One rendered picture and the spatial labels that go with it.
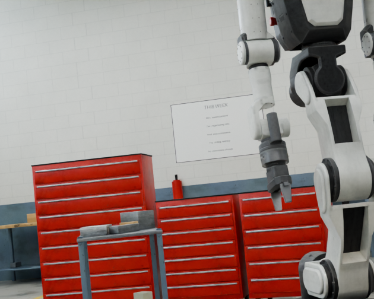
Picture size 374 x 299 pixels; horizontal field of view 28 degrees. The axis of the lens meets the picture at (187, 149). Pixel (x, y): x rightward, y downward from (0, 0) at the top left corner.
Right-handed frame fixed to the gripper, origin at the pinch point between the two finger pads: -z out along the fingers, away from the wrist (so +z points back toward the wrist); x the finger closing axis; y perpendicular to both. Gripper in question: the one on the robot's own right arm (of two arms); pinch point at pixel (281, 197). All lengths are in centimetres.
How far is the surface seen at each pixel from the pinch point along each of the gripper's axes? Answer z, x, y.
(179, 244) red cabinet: 67, -435, 45
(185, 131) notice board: 306, -825, 150
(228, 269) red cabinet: 37, -421, 83
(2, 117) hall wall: 392, -934, -122
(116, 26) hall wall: 486, -822, 66
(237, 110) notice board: 319, -787, 225
